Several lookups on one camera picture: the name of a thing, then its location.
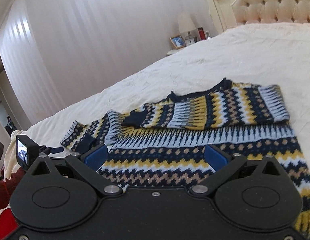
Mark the black action camera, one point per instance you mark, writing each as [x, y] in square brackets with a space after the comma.
[27, 151]

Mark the small alarm clock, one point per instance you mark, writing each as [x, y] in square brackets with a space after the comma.
[190, 40]

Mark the framed photo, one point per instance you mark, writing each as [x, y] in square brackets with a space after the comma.
[177, 42]

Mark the white nightstand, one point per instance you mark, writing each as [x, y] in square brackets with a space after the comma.
[172, 52]

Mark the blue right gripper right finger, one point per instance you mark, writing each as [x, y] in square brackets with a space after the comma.
[215, 156]

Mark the cream tufted headboard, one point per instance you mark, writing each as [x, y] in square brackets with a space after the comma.
[227, 14]

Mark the white bed cover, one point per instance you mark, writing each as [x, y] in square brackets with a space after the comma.
[265, 54]

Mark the navy yellow patterned knit sweater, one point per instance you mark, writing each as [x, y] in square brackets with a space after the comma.
[165, 143]

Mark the red bottle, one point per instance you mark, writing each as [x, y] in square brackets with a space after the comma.
[201, 33]

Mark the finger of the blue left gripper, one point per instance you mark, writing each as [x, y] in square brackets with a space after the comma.
[56, 149]

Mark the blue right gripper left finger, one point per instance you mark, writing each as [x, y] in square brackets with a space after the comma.
[95, 157]

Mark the white table lamp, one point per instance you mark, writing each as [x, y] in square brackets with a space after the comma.
[186, 25]

